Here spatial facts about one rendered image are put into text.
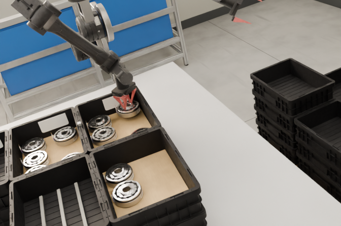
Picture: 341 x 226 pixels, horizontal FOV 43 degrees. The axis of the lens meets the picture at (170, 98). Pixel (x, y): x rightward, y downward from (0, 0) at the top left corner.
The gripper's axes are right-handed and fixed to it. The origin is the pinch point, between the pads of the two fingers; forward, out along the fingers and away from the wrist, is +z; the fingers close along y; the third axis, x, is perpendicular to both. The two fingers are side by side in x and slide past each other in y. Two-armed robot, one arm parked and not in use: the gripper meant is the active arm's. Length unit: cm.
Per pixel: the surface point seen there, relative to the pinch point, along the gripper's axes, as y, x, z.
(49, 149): -31.7, 21.4, 8.1
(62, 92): 120, 188, 93
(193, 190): -43, -57, -4
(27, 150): -37.6, 28.1, 5.7
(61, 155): -33.4, 13.0, 7.9
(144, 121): -2.0, -9.3, 6.0
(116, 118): -3.6, 5.1, 6.6
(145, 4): 166, 105, 18
